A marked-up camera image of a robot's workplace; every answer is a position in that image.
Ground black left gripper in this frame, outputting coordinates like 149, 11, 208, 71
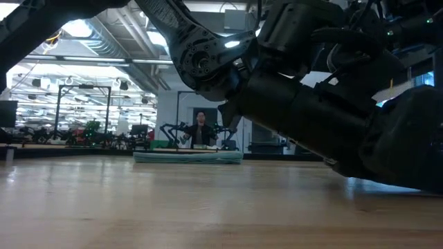
332, 84, 443, 195

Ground black equipment cart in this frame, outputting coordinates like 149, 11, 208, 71
251, 122, 295, 155

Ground person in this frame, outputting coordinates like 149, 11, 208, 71
183, 110, 219, 150

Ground teal folded cloth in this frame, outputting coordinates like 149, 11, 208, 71
132, 151, 244, 165

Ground green bin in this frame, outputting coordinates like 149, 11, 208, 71
149, 139, 171, 151

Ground linear ceiling light bar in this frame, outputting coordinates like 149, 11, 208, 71
20, 53, 174, 66

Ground background robot workstation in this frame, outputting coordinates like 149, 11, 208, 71
19, 119, 155, 150

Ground black background monitor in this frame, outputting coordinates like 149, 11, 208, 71
0, 100, 19, 129

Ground silver round air duct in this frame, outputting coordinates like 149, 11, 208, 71
62, 6, 174, 93

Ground grey metal post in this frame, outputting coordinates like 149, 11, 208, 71
4, 145, 16, 164

